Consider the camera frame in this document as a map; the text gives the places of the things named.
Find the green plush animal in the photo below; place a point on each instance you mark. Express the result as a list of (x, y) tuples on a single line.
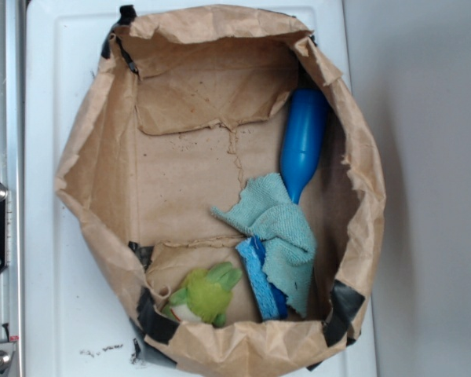
[(204, 295)]

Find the teal microfiber cloth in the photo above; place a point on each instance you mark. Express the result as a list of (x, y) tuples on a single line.
[(265, 210)]

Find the blue plastic bottle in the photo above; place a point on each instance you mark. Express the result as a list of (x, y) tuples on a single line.
[(303, 140)]

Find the brown paper bag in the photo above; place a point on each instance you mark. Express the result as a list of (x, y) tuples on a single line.
[(186, 107)]

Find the blue sponge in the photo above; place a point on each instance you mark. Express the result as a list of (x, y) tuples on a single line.
[(271, 301)]

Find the aluminium frame rail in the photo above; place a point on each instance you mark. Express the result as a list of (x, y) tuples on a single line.
[(11, 349)]

